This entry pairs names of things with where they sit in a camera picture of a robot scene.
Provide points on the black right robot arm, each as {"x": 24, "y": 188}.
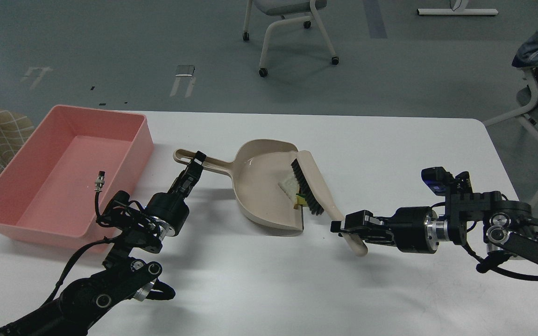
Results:
{"x": 500, "y": 234}

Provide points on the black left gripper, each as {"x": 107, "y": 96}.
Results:
{"x": 170, "y": 208}

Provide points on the white desk base bar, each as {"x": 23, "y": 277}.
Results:
{"x": 457, "y": 12}

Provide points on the beige plastic dustpan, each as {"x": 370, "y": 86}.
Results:
{"x": 255, "y": 172}

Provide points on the metal floor plate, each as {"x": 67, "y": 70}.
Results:
{"x": 185, "y": 70}

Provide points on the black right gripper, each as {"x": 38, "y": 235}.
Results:
{"x": 411, "y": 230}

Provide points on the yellow sponge piece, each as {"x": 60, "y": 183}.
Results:
{"x": 299, "y": 201}

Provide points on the beige hand brush black bristles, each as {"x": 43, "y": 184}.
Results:
{"x": 313, "y": 187}

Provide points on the pink plastic bin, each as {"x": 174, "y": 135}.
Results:
{"x": 47, "y": 190}

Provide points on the bread slice piece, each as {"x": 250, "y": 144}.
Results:
{"x": 290, "y": 186}

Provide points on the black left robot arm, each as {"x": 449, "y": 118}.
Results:
{"x": 73, "y": 311}

